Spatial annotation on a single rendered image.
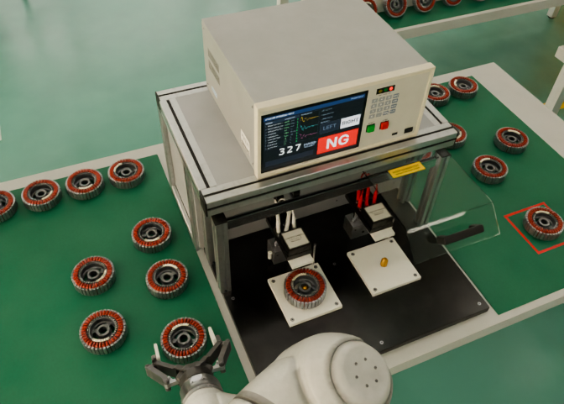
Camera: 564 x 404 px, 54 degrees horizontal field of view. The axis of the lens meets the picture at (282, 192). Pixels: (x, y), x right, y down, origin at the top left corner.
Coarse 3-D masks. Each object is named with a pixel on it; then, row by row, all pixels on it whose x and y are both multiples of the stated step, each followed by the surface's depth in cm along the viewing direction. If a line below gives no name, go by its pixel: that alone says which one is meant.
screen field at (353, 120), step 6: (360, 114) 128; (336, 120) 126; (342, 120) 127; (348, 120) 127; (354, 120) 128; (324, 126) 125; (330, 126) 126; (336, 126) 127; (342, 126) 128; (348, 126) 129; (324, 132) 127
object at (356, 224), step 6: (348, 216) 161; (348, 222) 160; (354, 222) 159; (360, 222) 159; (348, 228) 161; (354, 228) 158; (360, 228) 160; (366, 228) 161; (348, 234) 162; (354, 234) 161; (360, 234) 162
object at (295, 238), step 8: (280, 216) 150; (272, 224) 148; (296, 224) 148; (272, 232) 148; (288, 232) 143; (296, 232) 143; (304, 232) 143; (280, 240) 143; (288, 240) 141; (296, 240) 141; (304, 240) 141; (280, 248) 144; (288, 248) 140; (296, 248) 140; (304, 248) 141; (288, 256) 141; (296, 256) 142; (304, 256) 143; (296, 264) 141; (304, 264) 142
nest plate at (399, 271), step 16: (384, 240) 160; (352, 256) 156; (368, 256) 156; (384, 256) 156; (400, 256) 156; (368, 272) 152; (384, 272) 152; (400, 272) 153; (416, 272) 153; (368, 288) 149; (384, 288) 149
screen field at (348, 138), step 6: (342, 132) 129; (348, 132) 130; (354, 132) 131; (324, 138) 128; (330, 138) 129; (336, 138) 130; (342, 138) 131; (348, 138) 132; (354, 138) 132; (318, 144) 129; (324, 144) 130; (330, 144) 131; (336, 144) 131; (342, 144) 132; (348, 144) 133; (318, 150) 130; (324, 150) 131; (330, 150) 132
